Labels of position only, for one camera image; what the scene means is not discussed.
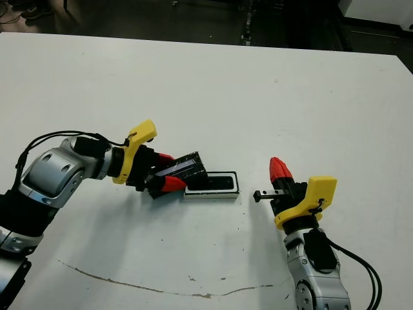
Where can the white camera box base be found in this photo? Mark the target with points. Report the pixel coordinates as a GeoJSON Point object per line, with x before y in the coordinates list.
{"type": "Point", "coordinates": [213, 197]}

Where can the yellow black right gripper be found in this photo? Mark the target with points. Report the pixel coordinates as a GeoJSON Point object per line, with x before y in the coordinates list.
{"type": "Point", "coordinates": [321, 193]}

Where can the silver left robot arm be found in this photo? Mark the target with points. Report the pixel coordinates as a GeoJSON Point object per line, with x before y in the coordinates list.
{"type": "Point", "coordinates": [51, 171]}

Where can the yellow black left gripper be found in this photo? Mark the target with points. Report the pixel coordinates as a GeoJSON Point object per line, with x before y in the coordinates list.
{"type": "Point", "coordinates": [132, 155]}

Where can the white cabinet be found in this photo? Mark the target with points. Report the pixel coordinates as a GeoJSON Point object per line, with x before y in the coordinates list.
{"type": "Point", "coordinates": [377, 13]}

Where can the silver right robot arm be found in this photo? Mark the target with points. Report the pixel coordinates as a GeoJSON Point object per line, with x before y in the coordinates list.
{"type": "Point", "coordinates": [322, 290]}

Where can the black camera box lid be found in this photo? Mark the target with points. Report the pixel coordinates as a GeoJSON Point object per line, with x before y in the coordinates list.
{"type": "Point", "coordinates": [190, 166]}

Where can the dark shoe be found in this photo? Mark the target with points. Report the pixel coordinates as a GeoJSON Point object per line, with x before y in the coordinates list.
{"type": "Point", "coordinates": [37, 11]}

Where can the black slim camera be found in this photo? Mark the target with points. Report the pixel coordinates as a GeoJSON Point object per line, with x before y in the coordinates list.
{"type": "Point", "coordinates": [219, 182]}

